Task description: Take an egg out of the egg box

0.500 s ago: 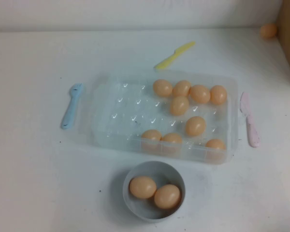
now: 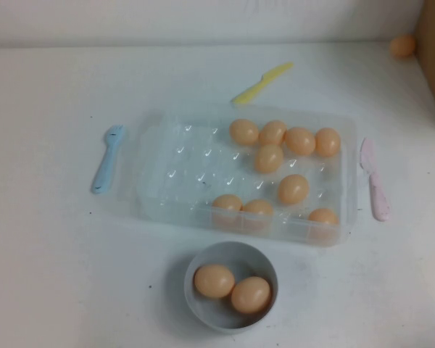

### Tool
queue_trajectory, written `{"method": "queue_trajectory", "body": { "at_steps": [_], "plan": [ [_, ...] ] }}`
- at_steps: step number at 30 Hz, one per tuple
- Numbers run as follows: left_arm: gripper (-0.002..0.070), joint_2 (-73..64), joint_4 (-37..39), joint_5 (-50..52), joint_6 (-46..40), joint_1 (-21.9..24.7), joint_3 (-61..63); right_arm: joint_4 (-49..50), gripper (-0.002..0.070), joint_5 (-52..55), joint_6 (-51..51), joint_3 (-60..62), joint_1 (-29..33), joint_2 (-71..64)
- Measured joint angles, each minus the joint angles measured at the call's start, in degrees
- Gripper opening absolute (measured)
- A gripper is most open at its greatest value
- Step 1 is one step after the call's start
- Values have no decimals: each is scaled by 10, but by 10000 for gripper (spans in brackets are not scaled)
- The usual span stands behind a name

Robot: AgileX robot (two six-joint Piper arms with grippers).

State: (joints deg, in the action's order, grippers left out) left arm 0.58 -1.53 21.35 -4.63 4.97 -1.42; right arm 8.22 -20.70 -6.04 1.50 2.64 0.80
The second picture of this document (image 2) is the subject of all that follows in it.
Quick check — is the yellow plastic knife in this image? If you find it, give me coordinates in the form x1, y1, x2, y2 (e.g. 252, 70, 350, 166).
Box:
231, 62, 294, 106

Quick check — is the grey round bowl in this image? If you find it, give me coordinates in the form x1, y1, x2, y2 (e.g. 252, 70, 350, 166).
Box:
183, 241, 278, 330

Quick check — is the pink plastic knife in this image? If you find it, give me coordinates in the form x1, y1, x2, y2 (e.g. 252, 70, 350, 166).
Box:
359, 136, 392, 222

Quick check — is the clear plastic egg box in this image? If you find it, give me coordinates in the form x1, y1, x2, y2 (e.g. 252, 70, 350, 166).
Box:
136, 103, 359, 248

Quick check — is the light blue plastic fork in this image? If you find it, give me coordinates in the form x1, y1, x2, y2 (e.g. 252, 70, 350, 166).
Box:
91, 124, 127, 195

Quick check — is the beige plastic egg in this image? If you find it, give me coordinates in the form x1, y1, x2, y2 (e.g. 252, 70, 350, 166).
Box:
229, 118, 260, 146
258, 120, 288, 146
277, 174, 310, 205
254, 144, 285, 174
212, 194, 243, 229
241, 199, 275, 231
231, 276, 272, 315
389, 34, 417, 58
193, 264, 236, 299
307, 207, 340, 240
284, 126, 317, 156
314, 127, 342, 158

